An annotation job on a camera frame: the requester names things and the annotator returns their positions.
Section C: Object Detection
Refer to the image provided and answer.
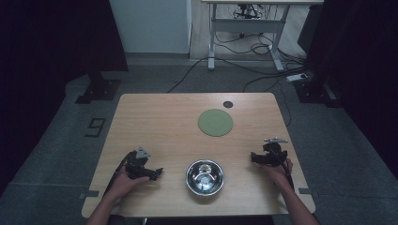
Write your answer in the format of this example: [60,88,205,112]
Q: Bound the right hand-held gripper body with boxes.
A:
[260,137,289,167]

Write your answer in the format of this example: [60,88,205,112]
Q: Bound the white desk with metal frame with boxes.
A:
[201,0,325,72]

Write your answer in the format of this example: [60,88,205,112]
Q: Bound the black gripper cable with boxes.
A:
[271,148,296,191]
[103,151,133,195]

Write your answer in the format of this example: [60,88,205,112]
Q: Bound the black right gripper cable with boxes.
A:
[271,148,296,191]

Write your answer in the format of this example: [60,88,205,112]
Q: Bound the person's right hand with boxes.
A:
[260,157,294,189]

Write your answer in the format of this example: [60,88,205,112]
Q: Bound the white panel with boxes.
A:
[109,0,192,54]

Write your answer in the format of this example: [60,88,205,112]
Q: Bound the person's left hand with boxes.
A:
[108,169,150,203]

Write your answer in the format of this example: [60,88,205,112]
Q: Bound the round green plate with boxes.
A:
[197,108,235,138]

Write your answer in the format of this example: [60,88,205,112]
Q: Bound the tangle of black floor cables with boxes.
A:
[214,31,309,128]

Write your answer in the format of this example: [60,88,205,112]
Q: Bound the dark curtain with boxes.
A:
[0,0,130,195]
[297,0,398,181]

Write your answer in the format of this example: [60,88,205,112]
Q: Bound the white power strip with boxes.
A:
[285,72,310,83]

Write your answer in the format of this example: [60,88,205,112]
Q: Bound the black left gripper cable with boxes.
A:
[103,151,133,195]

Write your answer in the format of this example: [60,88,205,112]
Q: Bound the long black floor cable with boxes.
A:
[167,55,301,94]

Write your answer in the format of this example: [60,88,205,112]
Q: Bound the black stand base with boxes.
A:
[74,72,122,105]
[293,78,343,109]

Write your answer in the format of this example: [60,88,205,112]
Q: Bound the shiny steel bowl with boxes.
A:
[185,158,225,198]

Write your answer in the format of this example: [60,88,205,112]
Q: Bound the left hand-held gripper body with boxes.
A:
[124,146,155,181]

